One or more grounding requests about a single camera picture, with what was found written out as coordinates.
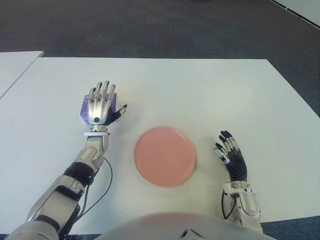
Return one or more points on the white side table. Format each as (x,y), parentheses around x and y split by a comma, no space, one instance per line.
(15,67)

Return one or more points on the grey robot torso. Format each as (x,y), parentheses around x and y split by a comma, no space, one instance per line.
(175,227)

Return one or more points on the pink round plate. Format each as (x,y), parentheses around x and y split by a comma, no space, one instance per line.
(165,156)

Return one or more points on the purple tissue paper pack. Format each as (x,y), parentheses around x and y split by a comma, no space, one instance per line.
(83,110)

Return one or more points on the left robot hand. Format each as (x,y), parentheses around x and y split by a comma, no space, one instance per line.
(100,110)

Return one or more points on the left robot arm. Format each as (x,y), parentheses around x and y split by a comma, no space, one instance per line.
(65,190)

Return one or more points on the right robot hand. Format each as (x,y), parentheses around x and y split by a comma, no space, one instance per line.
(237,167)

